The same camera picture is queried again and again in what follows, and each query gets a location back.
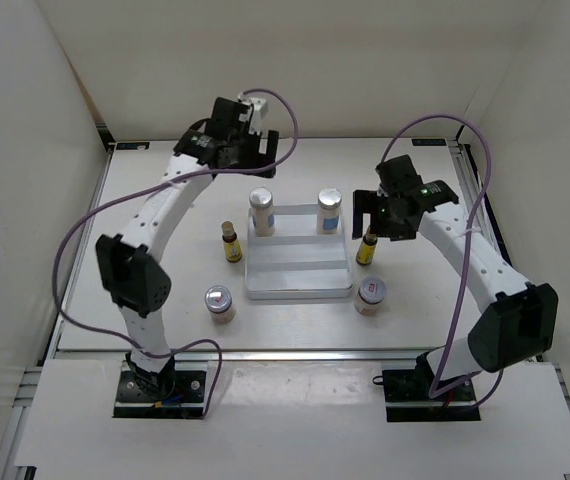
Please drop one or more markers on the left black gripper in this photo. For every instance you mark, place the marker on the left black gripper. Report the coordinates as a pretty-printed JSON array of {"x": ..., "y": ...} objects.
[{"x": 263, "y": 151}]

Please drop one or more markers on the white divided tray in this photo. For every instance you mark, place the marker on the white divided tray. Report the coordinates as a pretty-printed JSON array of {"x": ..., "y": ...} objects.
[{"x": 296, "y": 262}]

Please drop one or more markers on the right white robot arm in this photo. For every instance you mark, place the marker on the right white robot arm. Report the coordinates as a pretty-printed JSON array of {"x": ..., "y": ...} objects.
[{"x": 500, "y": 317}]

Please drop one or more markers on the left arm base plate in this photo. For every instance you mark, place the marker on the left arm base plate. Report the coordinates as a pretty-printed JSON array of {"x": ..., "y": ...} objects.
[{"x": 182, "y": 399}]

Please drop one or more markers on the short jar right red label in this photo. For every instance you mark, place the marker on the short jar right red label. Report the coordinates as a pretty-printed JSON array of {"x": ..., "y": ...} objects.
[{"x": 369, "y": 296}]

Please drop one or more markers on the tall jar silver lid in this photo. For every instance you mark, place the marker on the tall jar silver lid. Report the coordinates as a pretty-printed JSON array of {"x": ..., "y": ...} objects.
[
  {"x": 328, "y": 210},
  {"x": 262, "y": 211}
]

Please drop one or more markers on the short jar red label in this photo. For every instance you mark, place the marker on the short jar red label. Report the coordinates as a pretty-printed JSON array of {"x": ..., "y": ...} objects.
[
  {"x": 369, "y": 296},
  {"x": 219, "y": 303}
]

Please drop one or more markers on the small yellow bottle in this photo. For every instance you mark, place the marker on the small yellow bottle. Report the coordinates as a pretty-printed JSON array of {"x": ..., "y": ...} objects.
[
  {"x": 232, "y": 248},
  {"x": 367, "y": 247}
]

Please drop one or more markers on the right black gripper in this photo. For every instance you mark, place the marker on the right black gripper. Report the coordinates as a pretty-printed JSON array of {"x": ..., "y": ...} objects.
[{"x": 365, "y": 212}]

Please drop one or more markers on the short jar left red label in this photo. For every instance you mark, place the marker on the short jar left red label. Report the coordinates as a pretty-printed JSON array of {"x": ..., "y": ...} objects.
[{"x": 219, "y": 303}]

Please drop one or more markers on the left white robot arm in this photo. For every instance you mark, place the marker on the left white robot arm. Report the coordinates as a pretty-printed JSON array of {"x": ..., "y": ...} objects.
[{"x": 130, "y": 261}]

